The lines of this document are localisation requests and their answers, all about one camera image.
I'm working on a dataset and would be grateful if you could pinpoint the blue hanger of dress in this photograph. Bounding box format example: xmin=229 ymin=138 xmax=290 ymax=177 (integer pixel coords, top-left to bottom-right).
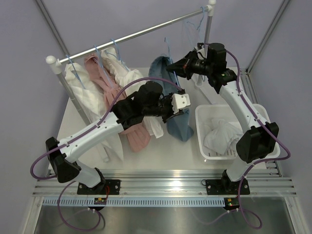
xmin=93 ymin=45 xmax=113 ymax=88

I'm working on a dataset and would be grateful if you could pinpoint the white shirt on hanger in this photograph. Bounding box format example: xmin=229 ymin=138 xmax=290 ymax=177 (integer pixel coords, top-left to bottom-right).
xmin=64 ymin=63 xmax=124 ymax=162

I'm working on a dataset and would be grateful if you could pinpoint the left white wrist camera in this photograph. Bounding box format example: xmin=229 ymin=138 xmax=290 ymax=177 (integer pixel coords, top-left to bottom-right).
xmin=172 ymin=94 xmax=191 ymax=114

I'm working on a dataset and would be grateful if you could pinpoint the pink dress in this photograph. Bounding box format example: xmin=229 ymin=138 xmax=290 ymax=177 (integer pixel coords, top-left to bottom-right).
xmin=84 ymin=54 xmax=150 ymax=152

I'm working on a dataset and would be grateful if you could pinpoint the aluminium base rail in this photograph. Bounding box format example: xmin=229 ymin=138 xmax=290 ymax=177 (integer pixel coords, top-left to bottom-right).
xmin=32 ymin=169 xmax=296 ymax=197

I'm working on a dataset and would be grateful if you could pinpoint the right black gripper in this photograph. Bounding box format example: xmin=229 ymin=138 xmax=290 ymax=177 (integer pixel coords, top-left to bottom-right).
xmin=166 ymin=50 xmax=214 ymax=80

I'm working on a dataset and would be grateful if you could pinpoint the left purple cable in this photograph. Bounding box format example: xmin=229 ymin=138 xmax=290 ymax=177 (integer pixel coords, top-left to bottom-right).
xmin=30 ymin=77 xmax=183 ymax=231

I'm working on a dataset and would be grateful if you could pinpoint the blue hanger of blouse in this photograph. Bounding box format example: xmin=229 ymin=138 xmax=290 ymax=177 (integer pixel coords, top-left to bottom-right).
xmin=111 ymin=39 xmax=130 ymax=72

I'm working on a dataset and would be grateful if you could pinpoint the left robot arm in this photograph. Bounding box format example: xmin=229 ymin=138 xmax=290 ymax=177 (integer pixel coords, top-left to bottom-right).
xmin=46 ymin=81 xmax=190 ymax=194

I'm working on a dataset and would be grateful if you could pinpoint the blue denim skirt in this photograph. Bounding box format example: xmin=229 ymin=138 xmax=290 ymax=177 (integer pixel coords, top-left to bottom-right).
xmin=149 ymin=56 xmax=194 ymax=142

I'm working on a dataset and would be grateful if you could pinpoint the white plastic basket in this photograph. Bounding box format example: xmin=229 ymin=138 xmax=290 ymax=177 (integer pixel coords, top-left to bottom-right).
xmin=195 ymin=103 xmax=281 ymax=160

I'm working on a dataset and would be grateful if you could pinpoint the blue hanger of denim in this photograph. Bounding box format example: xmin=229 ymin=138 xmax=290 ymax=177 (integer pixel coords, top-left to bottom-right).
xmin=164 ymin=37 xmax=180 ymax=87

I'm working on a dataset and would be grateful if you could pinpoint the blue hanger of shirt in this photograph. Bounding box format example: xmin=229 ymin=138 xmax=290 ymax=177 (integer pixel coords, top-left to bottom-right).
xmin=65 ymin=54 xmax=85 ymax=89

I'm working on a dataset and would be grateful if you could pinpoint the white ruffled blouse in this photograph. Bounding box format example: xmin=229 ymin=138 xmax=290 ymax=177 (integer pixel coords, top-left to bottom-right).
xmin=101 ymin=47 xmax=164 ymax=138

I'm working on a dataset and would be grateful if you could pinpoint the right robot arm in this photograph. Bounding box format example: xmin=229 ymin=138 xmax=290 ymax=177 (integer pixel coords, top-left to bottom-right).
xmin=166 ymin=43 xmax=279 ymax=195

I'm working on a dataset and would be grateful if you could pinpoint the white slotted cable duct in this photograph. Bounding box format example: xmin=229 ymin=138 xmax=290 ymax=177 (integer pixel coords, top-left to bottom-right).
xmin=43 ymin=197 xmax=225 ymax=207

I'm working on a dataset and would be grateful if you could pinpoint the light blue white skirt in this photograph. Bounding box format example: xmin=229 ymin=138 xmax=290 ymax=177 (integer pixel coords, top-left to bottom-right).
xmin=203 ymin=118 xmax=243 ymax=155

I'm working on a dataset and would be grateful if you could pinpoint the metal clothes rack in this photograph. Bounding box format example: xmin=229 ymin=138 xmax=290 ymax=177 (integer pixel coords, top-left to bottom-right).
xmin=45 ymin=0 xmax=216 ymax=125

